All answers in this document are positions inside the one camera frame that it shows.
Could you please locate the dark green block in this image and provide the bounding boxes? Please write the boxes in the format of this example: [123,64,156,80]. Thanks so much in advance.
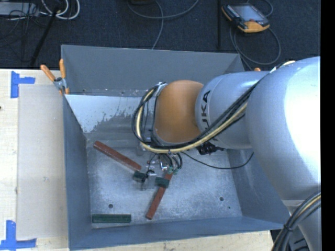
[92,213,132,224]
[132,170,169,189]

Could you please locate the red-brown flat block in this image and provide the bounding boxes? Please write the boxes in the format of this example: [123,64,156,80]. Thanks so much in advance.
[145,172,174,221]
[93,140,142,172]

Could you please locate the grey metal bin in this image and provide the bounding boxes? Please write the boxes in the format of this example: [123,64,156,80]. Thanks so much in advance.
[60,44,292,251]

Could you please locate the pale flat board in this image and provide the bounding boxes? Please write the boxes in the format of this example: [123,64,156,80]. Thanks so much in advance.
[15,84,70,242]

